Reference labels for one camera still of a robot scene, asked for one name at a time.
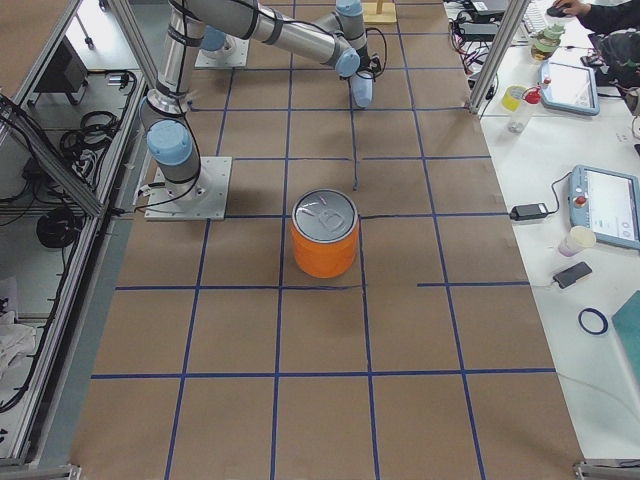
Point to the paper cup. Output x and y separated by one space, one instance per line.
578 239

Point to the wooden cup rack stand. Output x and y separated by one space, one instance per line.
379 12

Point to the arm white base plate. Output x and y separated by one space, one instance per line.
238 59
206 200

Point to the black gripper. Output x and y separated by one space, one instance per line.
364 56

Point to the yellow tape roll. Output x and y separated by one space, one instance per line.
512 97

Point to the blue teach pendant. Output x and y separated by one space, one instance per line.
606 202
569 88

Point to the orange cylindrical can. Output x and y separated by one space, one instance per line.
324 230

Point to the red capped squeeze bottle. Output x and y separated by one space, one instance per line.
527 106

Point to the white crumpled cloth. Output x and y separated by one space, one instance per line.
17 340

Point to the black power brick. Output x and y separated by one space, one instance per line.
525 212

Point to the black smartphone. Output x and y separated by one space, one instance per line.
572 275

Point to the blue teach pendant far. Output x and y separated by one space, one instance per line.
569 88

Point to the glass teapot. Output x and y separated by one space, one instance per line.
545 42

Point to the blue teach pendant near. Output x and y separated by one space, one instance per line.
606 202

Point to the light blue plastic cup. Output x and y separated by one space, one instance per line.
361 85

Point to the aluminium frame post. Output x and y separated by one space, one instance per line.
509 25

